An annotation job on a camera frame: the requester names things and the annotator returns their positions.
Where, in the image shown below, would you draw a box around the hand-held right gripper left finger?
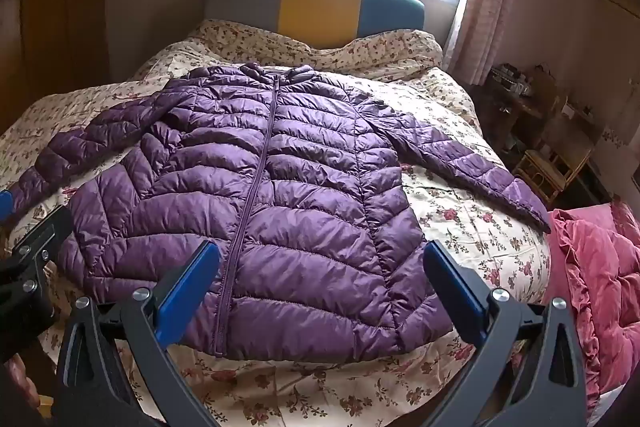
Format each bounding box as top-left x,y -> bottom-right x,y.
52,239 -> 223,427

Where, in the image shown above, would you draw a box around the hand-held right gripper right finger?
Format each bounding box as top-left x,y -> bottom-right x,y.
422,239 -> 588,427

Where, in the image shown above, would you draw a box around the purple puffer jacket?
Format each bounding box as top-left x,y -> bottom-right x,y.
9,63 -> 552,364

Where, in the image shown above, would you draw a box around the person's left hand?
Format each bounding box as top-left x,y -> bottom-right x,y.
0,351 -> 42,414

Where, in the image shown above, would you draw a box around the large-floral bedspread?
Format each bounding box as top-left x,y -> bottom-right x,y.
0,52 -> 553,427

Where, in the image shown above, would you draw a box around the pink ruffled blanket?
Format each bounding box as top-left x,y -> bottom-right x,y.
547,201 -> 640,419

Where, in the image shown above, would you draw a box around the rattan chair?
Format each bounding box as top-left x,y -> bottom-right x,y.
512,142 -> 594,208

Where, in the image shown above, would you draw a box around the wooden side table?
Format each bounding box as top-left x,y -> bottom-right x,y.
470,64 -> 603,160

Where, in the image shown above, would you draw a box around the wooden wardrobe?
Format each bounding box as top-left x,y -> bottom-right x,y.
0,0 -> 117,134

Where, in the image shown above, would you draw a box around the clutter of small bottles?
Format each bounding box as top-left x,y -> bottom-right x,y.
492,64 -> 535,98

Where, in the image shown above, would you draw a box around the folded small-floral quilt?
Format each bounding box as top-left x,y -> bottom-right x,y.
197,18 -> 445,72

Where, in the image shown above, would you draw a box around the grey yellow teal headboard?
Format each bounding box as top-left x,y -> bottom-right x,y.
204,0 -> 427,50

